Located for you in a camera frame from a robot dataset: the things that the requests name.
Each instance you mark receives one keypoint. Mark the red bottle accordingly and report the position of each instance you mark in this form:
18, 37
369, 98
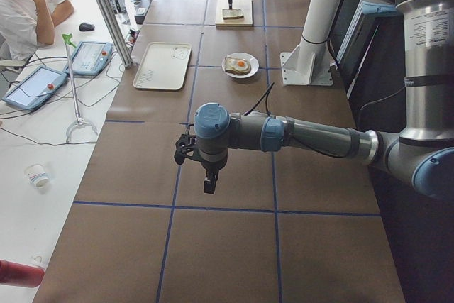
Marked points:
20, 275

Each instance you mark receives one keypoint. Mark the fried egg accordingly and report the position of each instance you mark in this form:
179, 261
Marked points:
237, 65

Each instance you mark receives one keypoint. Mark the seated person white shirt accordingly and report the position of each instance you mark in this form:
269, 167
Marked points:
27, 25

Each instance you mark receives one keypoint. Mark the black computer mouse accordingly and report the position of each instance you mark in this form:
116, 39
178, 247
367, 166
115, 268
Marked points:
85, 27

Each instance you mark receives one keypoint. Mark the white round plate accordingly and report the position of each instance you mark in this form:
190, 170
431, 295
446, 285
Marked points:
253, 62

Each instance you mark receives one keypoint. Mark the cream bear serving tray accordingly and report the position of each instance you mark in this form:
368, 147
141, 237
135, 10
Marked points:
163, 66

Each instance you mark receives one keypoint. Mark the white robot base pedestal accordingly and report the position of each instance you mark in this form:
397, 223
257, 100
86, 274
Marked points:
309, 62

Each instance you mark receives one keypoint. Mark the green handled reacher grabber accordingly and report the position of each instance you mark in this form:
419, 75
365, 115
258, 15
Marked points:
79, 121

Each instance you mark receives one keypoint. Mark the aluminium frame post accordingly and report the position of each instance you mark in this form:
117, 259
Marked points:
115, 32

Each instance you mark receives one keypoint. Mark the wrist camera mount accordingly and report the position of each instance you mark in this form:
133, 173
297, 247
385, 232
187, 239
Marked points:
186, 148

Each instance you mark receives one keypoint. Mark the wooden cutting board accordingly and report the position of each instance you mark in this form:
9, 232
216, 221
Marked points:
245, 5

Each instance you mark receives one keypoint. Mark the paper cup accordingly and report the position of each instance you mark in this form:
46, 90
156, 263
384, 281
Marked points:
37, 175

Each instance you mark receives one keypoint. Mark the near teach pendant tablet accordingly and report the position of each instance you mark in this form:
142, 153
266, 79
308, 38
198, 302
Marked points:
35, 89

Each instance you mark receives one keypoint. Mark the far teach pendant tablet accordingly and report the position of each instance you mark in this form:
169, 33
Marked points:
89, 58

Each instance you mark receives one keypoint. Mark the teach pendant tablet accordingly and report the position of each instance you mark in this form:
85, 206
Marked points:
89, 58
35, 89

